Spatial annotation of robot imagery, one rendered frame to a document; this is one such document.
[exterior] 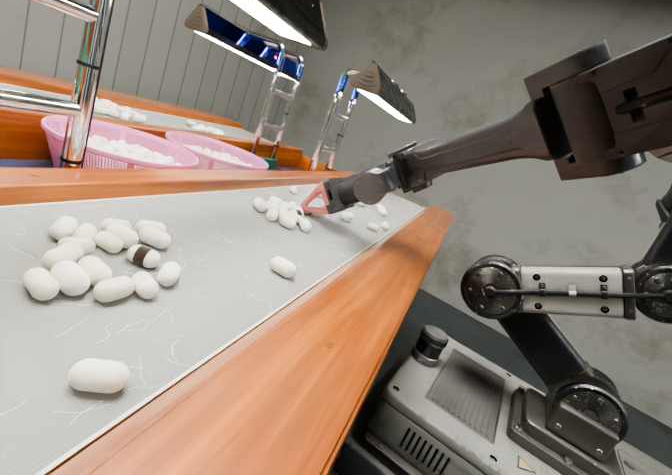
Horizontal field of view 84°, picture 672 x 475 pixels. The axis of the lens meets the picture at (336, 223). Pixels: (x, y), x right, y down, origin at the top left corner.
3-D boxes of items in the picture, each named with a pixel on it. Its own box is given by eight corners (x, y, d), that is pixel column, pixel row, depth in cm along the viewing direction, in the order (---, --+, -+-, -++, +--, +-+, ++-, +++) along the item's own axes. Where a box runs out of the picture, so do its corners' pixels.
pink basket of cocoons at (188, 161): (205, 195, 89) (216, 158, 86) (150, 226, 63) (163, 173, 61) (94, 156, 86) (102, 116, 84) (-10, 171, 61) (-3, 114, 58)
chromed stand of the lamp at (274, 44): (275, 169, 152) (311, 59, 141) (247, 169, 134) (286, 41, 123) (237, 152, 158) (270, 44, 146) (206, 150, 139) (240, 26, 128)
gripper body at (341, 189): (320, 181, 72) (355, 168, 69) (338, 180, 81) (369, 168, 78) (330, 213, 72) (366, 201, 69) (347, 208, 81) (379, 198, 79)
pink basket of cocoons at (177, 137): (275, 198, 110) (285, 168, 107) (217, 206, 85) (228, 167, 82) (205, 165, 117) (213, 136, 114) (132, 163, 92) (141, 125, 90)
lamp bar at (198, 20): (298, 81, 166) (303, 65, 164) (203, 33, 108) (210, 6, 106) (283, 76, 168) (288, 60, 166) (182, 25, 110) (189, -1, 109)
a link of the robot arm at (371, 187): (434, 182, 72) (416, 141, 71) (430, 193, 61) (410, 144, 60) (377, 205, 76) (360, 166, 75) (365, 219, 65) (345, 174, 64)
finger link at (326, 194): (290, 193, 77) (331, 178, 74) (305, 191, 84) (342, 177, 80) (301, 224, 77) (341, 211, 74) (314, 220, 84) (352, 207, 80)
